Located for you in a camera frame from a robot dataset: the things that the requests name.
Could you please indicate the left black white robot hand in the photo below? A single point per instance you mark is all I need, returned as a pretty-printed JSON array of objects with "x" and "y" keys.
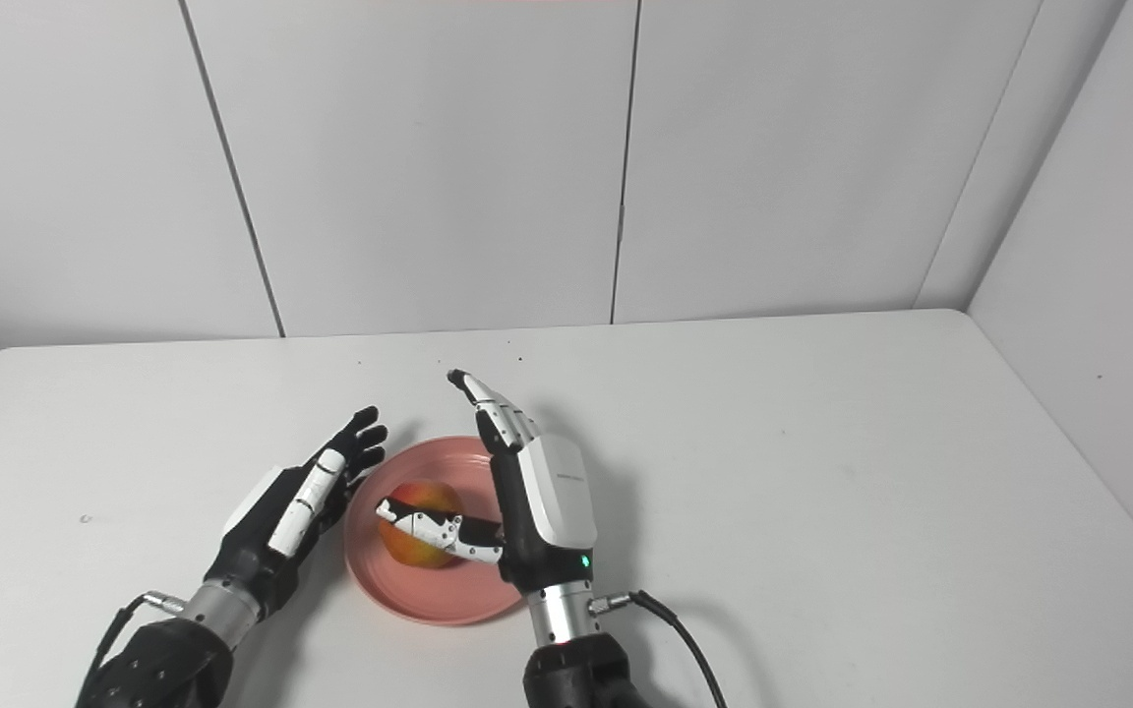
[{"x": 262, "y": 536}]

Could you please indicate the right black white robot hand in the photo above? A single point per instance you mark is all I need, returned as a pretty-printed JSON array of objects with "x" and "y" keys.
[{"x": 547, "y": 501}]

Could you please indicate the pink round plate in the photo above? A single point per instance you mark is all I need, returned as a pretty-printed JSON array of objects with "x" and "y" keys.
[{"x": 448, "y": 590}]

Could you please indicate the red yellow pomegranate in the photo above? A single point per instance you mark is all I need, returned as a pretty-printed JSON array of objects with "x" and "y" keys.
[{"x": 414, "y": 546}]

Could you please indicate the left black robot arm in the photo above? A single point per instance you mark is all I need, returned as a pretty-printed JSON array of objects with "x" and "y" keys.
[{"x": 168, "y": 659}]

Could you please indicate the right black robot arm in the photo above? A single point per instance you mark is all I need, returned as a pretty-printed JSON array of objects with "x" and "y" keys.
[{"x": 576, "y": 649}]

